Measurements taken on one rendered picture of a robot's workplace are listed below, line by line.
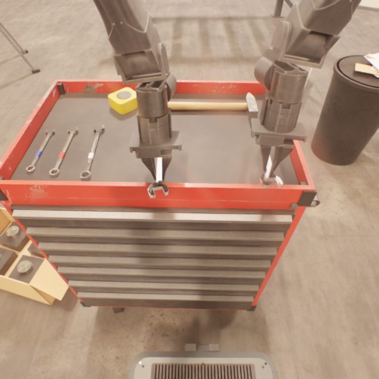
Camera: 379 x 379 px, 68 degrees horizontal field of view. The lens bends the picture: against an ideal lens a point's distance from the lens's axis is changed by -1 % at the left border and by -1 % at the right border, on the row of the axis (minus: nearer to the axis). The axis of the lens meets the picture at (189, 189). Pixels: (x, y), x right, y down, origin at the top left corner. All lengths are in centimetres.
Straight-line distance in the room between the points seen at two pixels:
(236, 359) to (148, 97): 94
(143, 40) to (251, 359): 104
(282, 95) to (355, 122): 152
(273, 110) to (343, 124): 152
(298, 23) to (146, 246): 60
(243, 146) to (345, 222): 126
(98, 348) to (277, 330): 81
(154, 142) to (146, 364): 83
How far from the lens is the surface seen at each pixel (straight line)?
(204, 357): 116
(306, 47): 52
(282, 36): 51
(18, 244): 166
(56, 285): 144
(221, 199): 64
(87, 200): 69
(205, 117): 87
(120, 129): 84
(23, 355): 159
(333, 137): 212
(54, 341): 155
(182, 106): 88
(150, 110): 53
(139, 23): 47
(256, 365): 117
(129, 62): 52
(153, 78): 52
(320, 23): 50
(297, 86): 53
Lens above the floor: 140
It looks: 49 degrees down
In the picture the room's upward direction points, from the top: straight up
